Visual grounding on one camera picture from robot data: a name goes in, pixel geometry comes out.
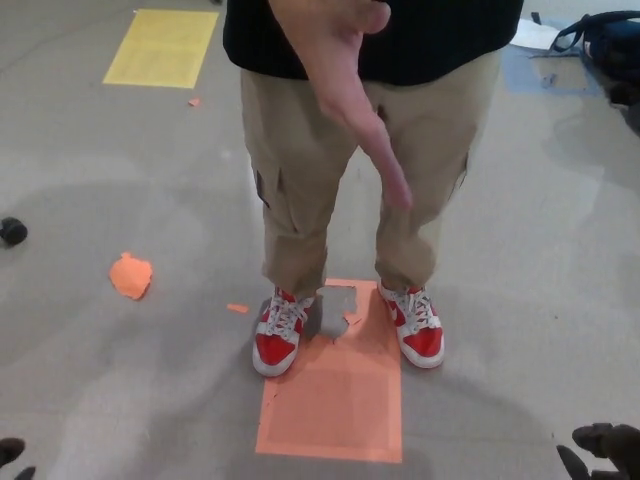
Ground person's bare right hand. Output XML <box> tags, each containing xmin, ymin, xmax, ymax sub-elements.
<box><xmin>264</xmin><ymin>0</ymin><xmax>414</xmax><ymax>210</ymax></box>

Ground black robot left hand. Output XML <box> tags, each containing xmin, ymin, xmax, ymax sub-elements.
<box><xmin>0</xmin><ymin>437</ymin><xmax>37</xmax><ymax>480</ymax></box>

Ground black shirt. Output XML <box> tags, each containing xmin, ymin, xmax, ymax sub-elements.
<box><xmin>222</xmin><ymin>0</ymin><xmax>524</xmax><ymax>87</ymax></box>

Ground khaki cargo trousers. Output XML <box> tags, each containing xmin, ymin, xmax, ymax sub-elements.
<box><xmin>239</xmin><ymin>49</ymin><xmax>503</xmax><ymax>299</ymax></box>

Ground yellow floor sheet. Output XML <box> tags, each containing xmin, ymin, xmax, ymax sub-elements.
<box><xmin>102</xmin><ymin>8</ymin><xmax>220</xmax><ymax>90</ymax></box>

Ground blue floor sheet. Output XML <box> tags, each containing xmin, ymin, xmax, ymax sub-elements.
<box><xmin>502</xmin><ymin>48</ymin><xmax>601</xmax><ymax>96</ymax></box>

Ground white paper sheet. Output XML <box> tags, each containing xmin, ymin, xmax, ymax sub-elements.
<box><xmin>510</xmin><ymin>17</ymin><xmax>561</xmax><ymax>50</ymax></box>

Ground crumpled orange paper piece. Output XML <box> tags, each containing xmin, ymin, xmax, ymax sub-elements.
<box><xmin>108</xmin><ymin>252</ymin><xmax>154</xmax><ymax>301</ymax></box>

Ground black round object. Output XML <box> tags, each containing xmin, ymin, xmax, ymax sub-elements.
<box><xmin>0</xmin><ymin>216</ymin><xmax>29</xmax><ymax>250</ymax></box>

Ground blue backpack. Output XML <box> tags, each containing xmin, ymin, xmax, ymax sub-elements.
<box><xmin>549</xmin><ymin>12</ymin><xmax>640</xmax><ymax>106</ymax></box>

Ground red white right sneaker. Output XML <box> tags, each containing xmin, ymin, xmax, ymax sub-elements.
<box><xmin>252</xmin><ymin>285</ymin><xmax>316</xmax><ymax>377</ymax></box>

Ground red white sneaker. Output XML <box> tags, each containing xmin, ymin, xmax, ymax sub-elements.
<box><xmin>377</xmin><ymin>279</ymin><xmax>445</xmax><ymax>370</ymax></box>
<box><xmin>252</xmin><ymin>285</ymin><xmax>316</xmax><ymax>377</ymax></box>

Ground red white left sneaker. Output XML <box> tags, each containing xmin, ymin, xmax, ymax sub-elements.
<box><xmin>377</xmin><ymin>279</ymin><xmax>445</xmax><ymax>370</ymax></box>

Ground large orange floor sheet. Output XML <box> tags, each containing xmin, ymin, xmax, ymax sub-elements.
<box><xmin>254</xmin><ymin>278</ymin><xmax>404</xmax><ymax>464</ymax></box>

